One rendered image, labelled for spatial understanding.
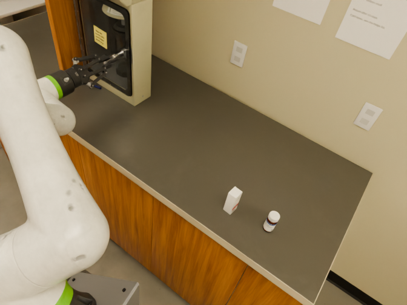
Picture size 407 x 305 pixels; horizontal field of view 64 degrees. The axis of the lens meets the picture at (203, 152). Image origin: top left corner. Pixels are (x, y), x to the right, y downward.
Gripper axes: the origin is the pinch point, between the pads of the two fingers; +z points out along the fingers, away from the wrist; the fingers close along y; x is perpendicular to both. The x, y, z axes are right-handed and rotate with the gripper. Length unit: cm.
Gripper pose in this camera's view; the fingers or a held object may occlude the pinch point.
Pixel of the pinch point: (108, 60)
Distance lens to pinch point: 145.6
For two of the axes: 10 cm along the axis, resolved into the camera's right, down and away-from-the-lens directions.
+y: -4.7, -8.3, -2.9
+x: -6.6, 1.2, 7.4
